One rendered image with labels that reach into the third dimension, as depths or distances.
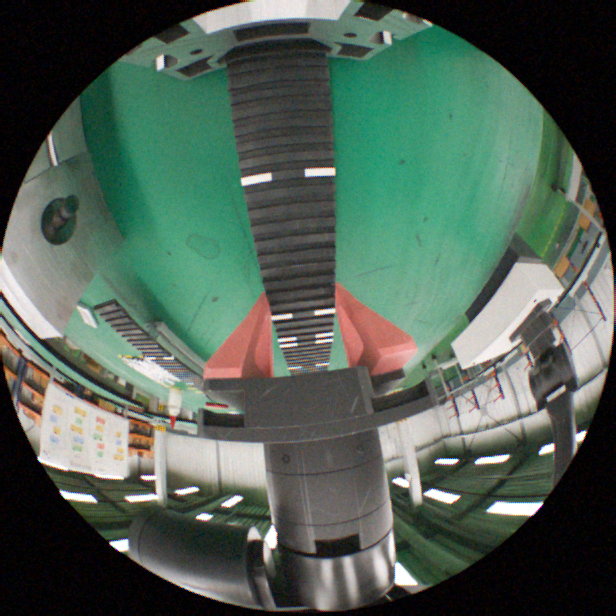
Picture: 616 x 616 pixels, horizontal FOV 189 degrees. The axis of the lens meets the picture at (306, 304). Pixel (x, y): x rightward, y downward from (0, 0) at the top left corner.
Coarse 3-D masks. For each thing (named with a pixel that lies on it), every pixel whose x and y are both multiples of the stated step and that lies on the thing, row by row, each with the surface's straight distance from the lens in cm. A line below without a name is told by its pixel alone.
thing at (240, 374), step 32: (256, 320) 10; (224, 352) 9; (256, 352) 13; (224, 384) 8; (256, 384) 7; (288, 384) 7; (320, 384) 7; (352, 384) 7; (256, 416) 7; (288, 416) 7; (320, 416) 7; (352, 416) 7
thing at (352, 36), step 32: (256, 0) 11; (288, 0) 10; (320, 0) 11; (352, 0) 9; (160, 32) 10; (192, 32) 9; (224, 32) 10; (256, 32) 11; (288, 32) 11; (320, 32) 11; (352, 32) 11; (384, 32) 12; (416, 32) 10; (160, 64) 12; (192, 64) 14; (224, 64) 13
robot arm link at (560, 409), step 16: (560, 352) 44; (560, 368) 44; (576, 384) 45; (544, 400) 48; (560, 400) 45; (560, 416) 45; (560, 432) 46; (560, 448) 46; (576, 448) 50; (560, 464) 47
